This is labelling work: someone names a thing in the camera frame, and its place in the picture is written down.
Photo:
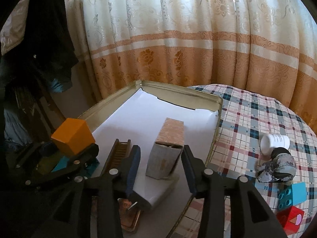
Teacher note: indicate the white pill bottle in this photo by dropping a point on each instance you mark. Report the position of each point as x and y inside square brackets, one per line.
[269, 142]

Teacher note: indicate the small teal toy brick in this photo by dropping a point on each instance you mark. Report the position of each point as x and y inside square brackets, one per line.
[292, 195]

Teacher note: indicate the gold metal tin tray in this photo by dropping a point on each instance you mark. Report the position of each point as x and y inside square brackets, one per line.
[153, 128]

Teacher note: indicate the grey quilted coat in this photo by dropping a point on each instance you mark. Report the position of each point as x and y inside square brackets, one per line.
[12, 33]

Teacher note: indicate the grey patterned cloth pouch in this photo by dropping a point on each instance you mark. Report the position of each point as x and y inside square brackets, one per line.
[280, 168]

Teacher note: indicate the white paper tray liner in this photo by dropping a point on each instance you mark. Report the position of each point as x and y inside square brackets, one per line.
[153, 138]

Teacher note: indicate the dark hanging jacket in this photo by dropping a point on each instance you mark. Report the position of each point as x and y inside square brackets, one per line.
[41, 63]

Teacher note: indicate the brown wooden comb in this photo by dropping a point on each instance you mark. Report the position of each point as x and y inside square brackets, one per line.
[119, 151]

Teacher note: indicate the large teal toy brick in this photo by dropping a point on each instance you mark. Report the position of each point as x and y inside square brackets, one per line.
[86, 171]

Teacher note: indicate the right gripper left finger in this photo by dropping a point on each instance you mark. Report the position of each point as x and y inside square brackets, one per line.
[107, 189]

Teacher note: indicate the tall beige patterned box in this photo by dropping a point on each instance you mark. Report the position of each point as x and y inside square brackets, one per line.
[166, 149]

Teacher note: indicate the orange cube block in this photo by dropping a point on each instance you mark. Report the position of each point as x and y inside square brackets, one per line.
[72, 137]

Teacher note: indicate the cream and orange curtain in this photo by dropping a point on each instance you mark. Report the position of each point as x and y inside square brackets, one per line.
[263, 46]

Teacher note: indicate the copper rectangular tin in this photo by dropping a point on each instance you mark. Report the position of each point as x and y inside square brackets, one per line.
[129, 215]

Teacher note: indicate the red ice-cream toy brick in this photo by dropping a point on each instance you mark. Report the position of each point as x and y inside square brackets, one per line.
[290, 219]

